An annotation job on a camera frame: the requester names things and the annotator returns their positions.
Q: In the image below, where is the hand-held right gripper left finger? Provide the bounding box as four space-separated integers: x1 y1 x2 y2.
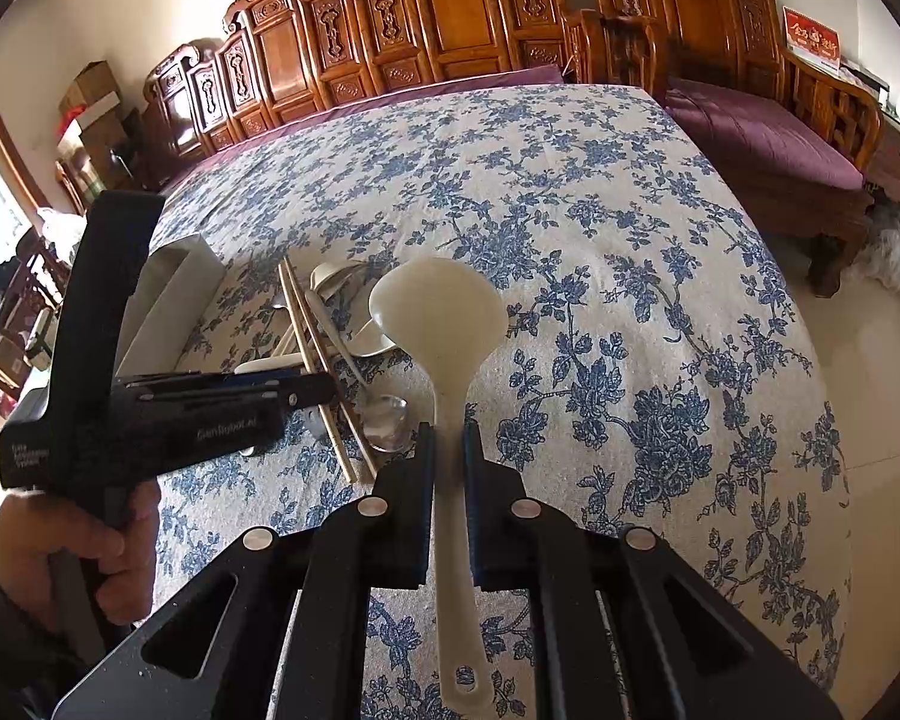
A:
51 422 436 720

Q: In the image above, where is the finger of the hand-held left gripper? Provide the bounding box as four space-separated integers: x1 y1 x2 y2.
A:
116 372 338 411

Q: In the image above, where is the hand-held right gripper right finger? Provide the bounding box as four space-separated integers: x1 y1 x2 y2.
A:
461 422 845 720

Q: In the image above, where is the white ceramic spoon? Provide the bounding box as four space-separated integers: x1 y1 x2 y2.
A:
310 261 372 298
341 317 395 358
235 350 305 377

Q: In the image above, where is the wooden chopstick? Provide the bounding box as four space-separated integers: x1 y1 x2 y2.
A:
285 253 380 478
279 261 359 483

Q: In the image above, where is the stainless steel spoon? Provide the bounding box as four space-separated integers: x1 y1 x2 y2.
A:
305 291 410 453

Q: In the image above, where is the white utensil container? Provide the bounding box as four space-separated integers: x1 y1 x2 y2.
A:
116 234 226 383

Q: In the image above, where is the white plastic ladle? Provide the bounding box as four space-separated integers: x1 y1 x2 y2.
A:
369 256 507 717

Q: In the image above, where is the person's left hand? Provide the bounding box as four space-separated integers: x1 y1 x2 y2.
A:
0 480 162 625

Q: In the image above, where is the dark wooden side chair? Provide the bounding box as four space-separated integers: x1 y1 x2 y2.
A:
0 232 72 421

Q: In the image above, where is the white and red cardboard box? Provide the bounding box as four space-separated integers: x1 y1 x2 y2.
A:
55 109 147 190

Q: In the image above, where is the blue floral tablecloth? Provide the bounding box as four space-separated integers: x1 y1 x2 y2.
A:
116 82 852 720

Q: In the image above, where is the brown cardboard box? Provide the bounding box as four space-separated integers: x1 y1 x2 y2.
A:
58 60 123 125

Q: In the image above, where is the purple bench cushion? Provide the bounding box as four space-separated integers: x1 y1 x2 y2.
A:
161 64 565 192

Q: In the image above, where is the carved wooden sofa bench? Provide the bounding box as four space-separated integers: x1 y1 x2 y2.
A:
141 0 575 192

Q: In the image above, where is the purple armchair cushion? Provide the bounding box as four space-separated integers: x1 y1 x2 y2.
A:
664 82 867 192

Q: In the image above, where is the grey fluffy duster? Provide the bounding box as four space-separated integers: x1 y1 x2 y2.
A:
866 202 900 291

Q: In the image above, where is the carved wooden armchair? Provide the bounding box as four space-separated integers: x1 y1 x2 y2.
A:
562 0 900 297

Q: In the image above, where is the red desk calendar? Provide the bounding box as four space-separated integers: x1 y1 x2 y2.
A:
784 6 841 76

